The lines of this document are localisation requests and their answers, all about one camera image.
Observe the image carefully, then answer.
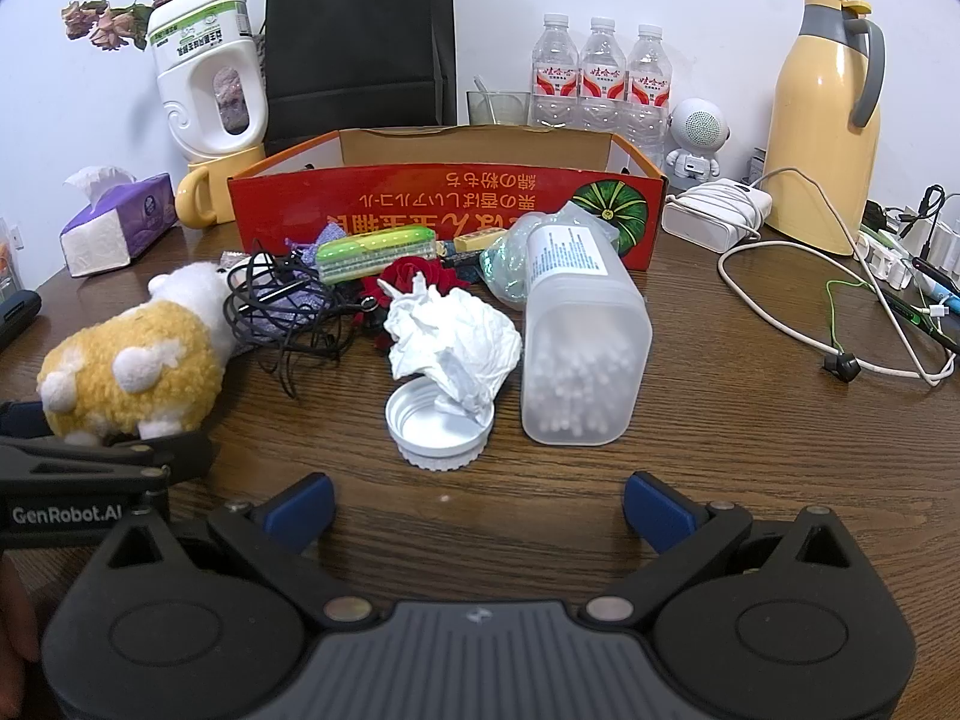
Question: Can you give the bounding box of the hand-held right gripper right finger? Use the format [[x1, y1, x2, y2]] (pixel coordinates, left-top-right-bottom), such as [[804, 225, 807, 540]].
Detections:
[[577, 469, 867, 627]]

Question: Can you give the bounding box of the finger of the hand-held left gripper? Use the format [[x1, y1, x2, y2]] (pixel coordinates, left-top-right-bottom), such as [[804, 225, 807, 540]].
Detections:
[[0, 431, 220, 496], [0, 399, 53, 438]]

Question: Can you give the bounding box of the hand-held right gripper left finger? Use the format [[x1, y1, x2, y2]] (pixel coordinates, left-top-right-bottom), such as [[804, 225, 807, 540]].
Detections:
[[90, 472, 380, 627]]

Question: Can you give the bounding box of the yellow white plush toy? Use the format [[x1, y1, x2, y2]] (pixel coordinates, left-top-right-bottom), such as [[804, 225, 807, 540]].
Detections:
[[36, 261, 242, 445]]

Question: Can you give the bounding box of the white plastic lid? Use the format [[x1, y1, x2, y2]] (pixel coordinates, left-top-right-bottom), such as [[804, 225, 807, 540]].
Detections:
[[384, 377, 497, 471]]

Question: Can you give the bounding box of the translucent cotton swab container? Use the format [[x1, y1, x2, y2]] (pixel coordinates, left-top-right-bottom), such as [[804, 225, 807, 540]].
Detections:
[[520, 212, 653, 446]]

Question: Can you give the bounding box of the purple fabric pouch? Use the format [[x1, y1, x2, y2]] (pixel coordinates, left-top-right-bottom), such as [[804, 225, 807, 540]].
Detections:
[[225, 223, 342, 346]]

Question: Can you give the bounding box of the white tissue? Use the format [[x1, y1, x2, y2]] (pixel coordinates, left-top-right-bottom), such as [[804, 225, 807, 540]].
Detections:
[[377, 275, 524, 422]]

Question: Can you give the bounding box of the red fabric flower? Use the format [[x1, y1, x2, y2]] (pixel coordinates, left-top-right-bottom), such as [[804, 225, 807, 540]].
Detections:
[[358, 255, 470, 355]]

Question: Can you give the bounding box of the green yellow case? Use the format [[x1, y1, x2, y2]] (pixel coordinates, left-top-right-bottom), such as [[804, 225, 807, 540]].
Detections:
[[313, 227, 437, 286]]

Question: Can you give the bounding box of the clear bubble wrap bag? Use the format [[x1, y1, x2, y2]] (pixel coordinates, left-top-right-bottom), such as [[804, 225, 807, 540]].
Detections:
[[478, 201, 601, 310]]

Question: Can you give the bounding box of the small yellow packet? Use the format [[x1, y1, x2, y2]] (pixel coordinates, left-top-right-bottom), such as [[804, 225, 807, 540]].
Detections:
[[448, 231, 505, 257]]

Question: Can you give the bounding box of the red cardboard box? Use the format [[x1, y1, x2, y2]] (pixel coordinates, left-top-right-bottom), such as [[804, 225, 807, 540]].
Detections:
[[227, 127, 670, 272]]

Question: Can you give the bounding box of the person's left hand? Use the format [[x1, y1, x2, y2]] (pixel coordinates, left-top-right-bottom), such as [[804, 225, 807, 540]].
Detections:
[[0, 559, 42, 698]]

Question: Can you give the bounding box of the dark blue case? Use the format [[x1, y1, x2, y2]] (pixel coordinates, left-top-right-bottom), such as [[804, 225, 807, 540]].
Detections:
[[0, 288, 44, 355]]

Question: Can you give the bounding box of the desk organizer rack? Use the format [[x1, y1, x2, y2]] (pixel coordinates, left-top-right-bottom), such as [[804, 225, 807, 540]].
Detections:
[[0, 216, 25, 302]]

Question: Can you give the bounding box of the purple tissue box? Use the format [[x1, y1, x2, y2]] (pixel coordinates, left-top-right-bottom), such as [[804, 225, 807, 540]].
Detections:
[[58, 163, 181, 278]]

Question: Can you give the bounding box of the yellow mug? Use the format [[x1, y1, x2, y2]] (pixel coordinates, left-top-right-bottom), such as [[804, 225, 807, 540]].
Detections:
[[175, 145, 269, 230]]

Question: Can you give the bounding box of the white power adapter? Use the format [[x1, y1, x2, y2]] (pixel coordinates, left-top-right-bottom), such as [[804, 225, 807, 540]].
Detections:
[[660, 178, 775, 254]]

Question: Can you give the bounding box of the blue black pen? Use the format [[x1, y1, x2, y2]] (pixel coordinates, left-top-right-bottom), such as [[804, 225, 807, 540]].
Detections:
[[887, 270, 960, 352]]

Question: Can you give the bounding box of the white astronaut speaker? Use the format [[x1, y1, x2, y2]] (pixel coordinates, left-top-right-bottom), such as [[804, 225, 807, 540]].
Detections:
[[664, 96, 734, 194]]

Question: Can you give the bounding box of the white power strip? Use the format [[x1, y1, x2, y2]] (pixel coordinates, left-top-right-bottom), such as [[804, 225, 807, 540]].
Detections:
[[853, 193, 960, 293]]

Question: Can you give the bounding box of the white detergent bottle vase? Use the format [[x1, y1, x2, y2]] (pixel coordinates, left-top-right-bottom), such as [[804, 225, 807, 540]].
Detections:
[[145, 0, 271, 164]]

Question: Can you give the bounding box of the yellow thermos jug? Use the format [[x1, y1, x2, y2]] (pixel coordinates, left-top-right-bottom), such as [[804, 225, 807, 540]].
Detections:
[[760, 0, 887, 257]]

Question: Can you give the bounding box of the clear water bottle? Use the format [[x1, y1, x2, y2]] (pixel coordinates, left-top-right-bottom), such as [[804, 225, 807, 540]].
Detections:
[[529, 12, 584, 130], [625, 23, 671, 170], [580, 16, 629, 132]]

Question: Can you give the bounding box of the glass cup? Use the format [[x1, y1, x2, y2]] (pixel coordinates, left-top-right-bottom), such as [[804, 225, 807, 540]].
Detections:
[[466, 90, 533, 128]]

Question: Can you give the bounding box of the black paper bag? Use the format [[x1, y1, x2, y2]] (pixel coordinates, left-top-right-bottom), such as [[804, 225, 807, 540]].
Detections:
[[262, 0, 458, 160]]

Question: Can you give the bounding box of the white cable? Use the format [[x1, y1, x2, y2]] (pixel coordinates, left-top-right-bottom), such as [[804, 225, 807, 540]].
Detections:
[[716, 167, 959, 389]]

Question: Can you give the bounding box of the thin green cable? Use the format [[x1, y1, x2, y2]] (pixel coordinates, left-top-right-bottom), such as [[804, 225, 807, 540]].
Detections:
[[822, 276, 880, 382]]

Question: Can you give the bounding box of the black charger cable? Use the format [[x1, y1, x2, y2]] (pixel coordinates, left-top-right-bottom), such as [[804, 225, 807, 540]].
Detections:
[[895, 184, 949, 261]]

